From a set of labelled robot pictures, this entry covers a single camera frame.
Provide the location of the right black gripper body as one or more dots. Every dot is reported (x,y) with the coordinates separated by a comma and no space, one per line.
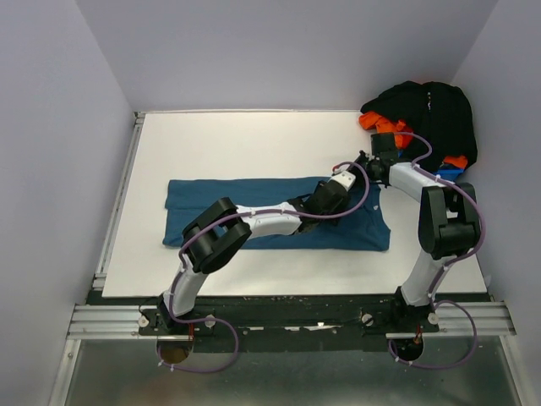
(366,161)

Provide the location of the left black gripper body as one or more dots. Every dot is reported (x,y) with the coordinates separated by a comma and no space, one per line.
(341,207)

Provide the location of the teal blue t shirt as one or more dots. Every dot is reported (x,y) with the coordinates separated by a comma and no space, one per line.
(363,230)

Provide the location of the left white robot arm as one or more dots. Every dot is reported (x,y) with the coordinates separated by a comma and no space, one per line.
(215,236)

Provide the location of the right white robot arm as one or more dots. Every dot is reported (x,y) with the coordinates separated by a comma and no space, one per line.
(449,226)

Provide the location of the orange t shirt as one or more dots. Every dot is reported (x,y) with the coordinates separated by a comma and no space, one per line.
(373,120)

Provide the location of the blue plastic bin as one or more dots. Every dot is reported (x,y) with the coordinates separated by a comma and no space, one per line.
(449,172)

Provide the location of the black t shirt pile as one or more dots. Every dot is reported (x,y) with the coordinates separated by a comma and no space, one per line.
(438,112)

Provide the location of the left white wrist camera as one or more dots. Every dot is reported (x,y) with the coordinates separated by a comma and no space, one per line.
(344,178)

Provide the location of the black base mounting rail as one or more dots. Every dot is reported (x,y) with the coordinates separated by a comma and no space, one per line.
(264,324)

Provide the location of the aluminium table edge rail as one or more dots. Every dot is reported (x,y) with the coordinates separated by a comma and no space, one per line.
(72,346)

